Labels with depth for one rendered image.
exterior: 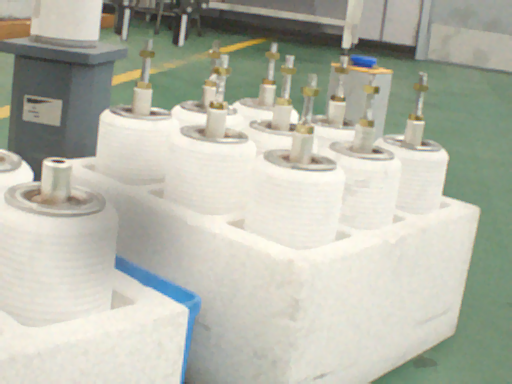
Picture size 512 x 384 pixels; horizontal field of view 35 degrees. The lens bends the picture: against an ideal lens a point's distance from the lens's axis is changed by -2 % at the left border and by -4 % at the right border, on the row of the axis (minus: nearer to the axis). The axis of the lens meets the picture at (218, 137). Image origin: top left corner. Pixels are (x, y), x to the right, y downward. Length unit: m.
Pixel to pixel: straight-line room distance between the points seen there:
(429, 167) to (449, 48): 5.05
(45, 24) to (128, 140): 0.30
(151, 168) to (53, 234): 0.40
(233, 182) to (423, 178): 0.25
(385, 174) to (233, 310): 0.23
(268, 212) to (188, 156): 0.12
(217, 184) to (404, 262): 0.23
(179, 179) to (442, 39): 5.21
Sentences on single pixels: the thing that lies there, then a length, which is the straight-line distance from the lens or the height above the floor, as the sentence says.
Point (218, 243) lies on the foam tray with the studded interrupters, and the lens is 0.81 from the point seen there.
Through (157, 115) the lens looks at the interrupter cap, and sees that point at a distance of 0.97.
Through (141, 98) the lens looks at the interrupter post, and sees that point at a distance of 0.97.
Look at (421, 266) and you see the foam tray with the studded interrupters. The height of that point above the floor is 0.13.
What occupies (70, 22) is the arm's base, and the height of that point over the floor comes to 0.34.
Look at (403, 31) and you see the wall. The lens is 6.04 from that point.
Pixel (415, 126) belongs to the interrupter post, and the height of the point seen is 0.28.
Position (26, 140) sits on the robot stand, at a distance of 1.19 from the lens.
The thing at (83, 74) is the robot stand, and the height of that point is 0.27.
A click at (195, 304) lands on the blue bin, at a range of 0.79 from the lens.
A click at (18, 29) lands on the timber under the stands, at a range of 4.08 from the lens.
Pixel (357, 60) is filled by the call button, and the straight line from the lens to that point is 1.25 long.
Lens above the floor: 0.43
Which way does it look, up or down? 11 degrees down
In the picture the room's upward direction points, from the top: 7 degrees clockwise
